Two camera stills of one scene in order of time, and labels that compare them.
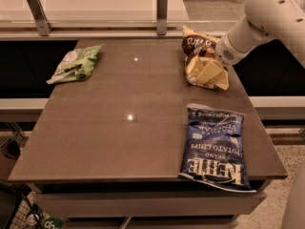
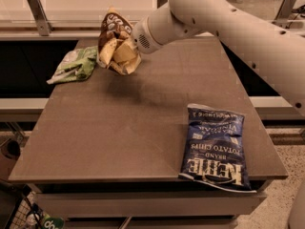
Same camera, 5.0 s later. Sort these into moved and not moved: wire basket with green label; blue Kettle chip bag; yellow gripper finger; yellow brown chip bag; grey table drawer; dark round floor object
Moved: yellow gripper finger; yellow brown chip bag
Not moved: blue Kettle chip bag; grey table drawer; dark round floor object; wire basket with green label
